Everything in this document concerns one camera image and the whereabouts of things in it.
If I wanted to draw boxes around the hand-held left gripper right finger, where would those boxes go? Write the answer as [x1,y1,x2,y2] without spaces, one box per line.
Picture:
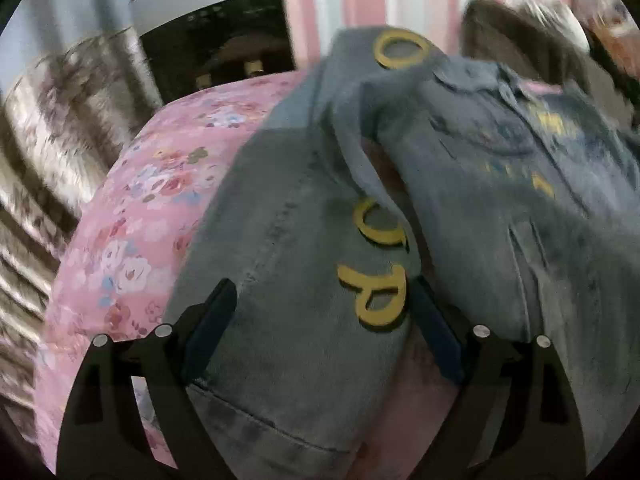
[407,275,588,480]

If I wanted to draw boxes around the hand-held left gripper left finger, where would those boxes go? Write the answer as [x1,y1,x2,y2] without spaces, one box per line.
[56,278,238,480]

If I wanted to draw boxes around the grey denim jacket yellow letters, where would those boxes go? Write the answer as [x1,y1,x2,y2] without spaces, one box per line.
[165,25,640,480]

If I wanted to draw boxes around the pink floral bed sheet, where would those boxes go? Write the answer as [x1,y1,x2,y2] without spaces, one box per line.
[34,70,466,473]

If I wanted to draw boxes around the brown floral curtain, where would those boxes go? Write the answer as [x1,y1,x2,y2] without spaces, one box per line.
[0,30,166,441]

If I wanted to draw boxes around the brown cloth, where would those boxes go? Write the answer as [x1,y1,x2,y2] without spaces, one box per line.
[457,0,640,131]

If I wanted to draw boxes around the white fluffy cloth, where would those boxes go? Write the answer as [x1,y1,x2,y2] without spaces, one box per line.
[522,0,592,48]

